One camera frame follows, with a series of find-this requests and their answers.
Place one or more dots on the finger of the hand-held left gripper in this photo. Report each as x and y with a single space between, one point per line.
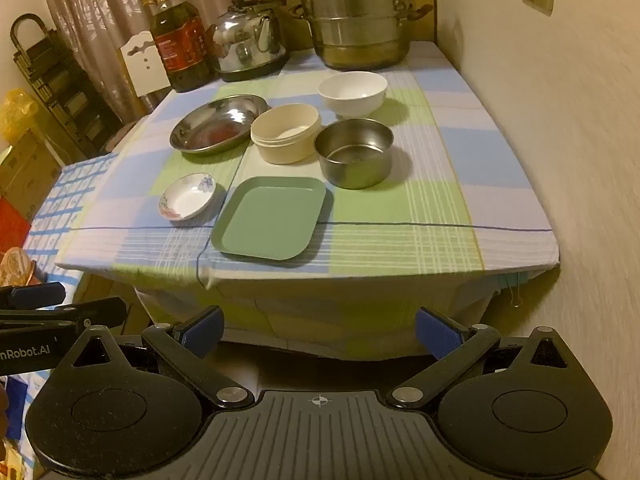
35 296
90 312

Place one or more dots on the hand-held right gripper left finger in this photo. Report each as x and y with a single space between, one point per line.
202 331

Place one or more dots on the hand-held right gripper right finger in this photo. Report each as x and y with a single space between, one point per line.
436 332

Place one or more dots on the green square plate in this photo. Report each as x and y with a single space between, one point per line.
270 220

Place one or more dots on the small floral dish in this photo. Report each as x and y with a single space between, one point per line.
185 200

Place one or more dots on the steel round bowl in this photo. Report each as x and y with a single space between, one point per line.
350 170

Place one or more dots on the cream round bowl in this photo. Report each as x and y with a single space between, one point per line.
285 145

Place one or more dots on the steel oval plate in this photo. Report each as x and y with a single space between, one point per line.
215 125

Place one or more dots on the white ceramic bowl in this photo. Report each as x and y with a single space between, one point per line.
350 100

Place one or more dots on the red bag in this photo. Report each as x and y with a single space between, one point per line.
12 225

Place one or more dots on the blue grid cloth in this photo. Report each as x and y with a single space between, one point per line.
65 195

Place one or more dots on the cardboard box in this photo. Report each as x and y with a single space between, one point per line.
25 170

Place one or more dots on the checked tablecloth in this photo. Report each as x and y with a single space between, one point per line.
440 160

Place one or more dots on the yellow plastic bag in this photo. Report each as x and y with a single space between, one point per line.
15 115

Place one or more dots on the black folding rack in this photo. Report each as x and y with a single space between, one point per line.
55 85

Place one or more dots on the white chair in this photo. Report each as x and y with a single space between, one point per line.
145 70

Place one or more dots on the cooking oil bottle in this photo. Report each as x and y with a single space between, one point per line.
180 45

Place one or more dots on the steel kettle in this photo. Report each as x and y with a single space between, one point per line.
245 45

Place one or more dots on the beige curtain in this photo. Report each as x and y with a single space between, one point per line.
100 0

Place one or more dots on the steel steamer pot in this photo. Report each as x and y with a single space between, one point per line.
350 20

